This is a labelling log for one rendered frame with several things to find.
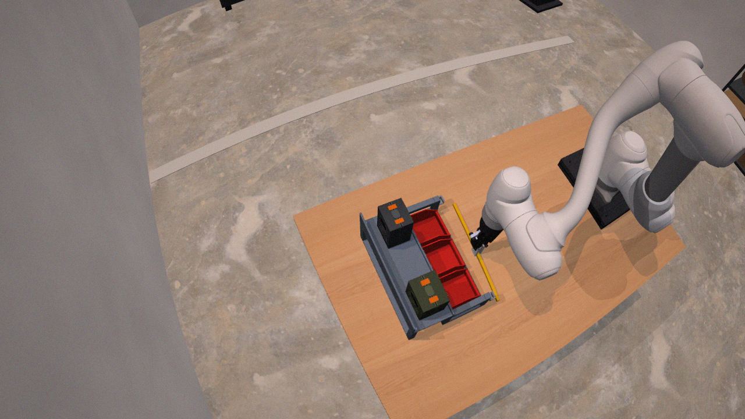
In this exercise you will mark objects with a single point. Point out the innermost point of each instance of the yellow bar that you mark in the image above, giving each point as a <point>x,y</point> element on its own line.
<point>478,255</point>

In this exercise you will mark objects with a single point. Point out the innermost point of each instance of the red open bin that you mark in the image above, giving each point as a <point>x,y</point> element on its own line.
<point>460,287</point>
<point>429,226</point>
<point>444,256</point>

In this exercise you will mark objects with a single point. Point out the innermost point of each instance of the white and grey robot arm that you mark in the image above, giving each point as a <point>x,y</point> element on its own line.
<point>707,127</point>

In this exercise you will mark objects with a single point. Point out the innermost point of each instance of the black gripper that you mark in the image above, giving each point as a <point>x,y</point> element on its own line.
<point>483,235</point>

